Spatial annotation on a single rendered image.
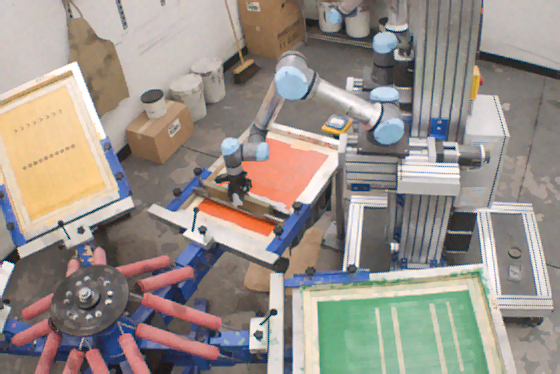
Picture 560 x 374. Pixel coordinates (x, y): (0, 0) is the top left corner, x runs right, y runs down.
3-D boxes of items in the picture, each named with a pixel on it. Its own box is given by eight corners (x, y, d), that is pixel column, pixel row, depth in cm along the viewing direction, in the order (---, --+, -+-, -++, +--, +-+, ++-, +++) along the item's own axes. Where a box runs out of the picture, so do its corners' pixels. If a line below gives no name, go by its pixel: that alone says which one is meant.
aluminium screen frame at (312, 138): (258, 124, 276) (257, 118, 273) (352, 150, 250) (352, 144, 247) (170, 215, 229) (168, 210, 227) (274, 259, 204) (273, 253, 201)
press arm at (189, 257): (201, 240, 210) (198, 233, 207) (211, 245, 208) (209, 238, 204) (177, 268, 200) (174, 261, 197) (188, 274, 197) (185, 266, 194)
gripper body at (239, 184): (243, 199, 213) (239, 179, 204) (227, 193, 216) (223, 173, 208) (253, 188, 217) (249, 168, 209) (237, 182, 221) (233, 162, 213)
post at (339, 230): (333, 221, 343) (328, 108, 278) (361, 231, 334) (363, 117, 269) (319, 242, 330) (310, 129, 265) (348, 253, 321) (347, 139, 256)
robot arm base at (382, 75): (398, 70, 245) (399, 53, 239) (399, 85, 235) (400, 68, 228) (370, 69, 248) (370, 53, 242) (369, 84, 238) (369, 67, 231)
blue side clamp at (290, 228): (301, 210, 224) (300, 200, 219) (311, 214, 222) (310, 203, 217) (267, 257, 206) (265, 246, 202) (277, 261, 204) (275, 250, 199)
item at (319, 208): (320, 199, 272) (317, 154, 250) (334, 204, 269) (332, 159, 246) (278, 258, 245) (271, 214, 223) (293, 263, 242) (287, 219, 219)
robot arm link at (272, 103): (285, 36, 183) (244, 128, 216) (283, 49, 175) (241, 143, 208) (312, 47, 186) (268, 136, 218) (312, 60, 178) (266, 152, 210)
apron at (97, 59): (126, 94, 403) (91, -19, 332) (132, 95, 400) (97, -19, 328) (82, 128, 372) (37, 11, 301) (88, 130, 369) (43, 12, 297)
